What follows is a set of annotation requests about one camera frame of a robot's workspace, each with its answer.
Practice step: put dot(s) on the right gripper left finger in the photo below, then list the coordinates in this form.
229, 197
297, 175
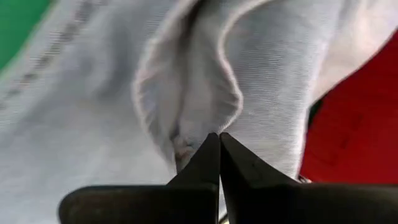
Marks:
186, 199

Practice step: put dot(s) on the red plastic laundry basket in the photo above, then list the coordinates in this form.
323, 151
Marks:
357, 124

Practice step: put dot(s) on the light blue jeans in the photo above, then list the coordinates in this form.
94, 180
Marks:
93, 109

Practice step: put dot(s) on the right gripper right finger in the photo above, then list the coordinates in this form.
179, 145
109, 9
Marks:
264, 199

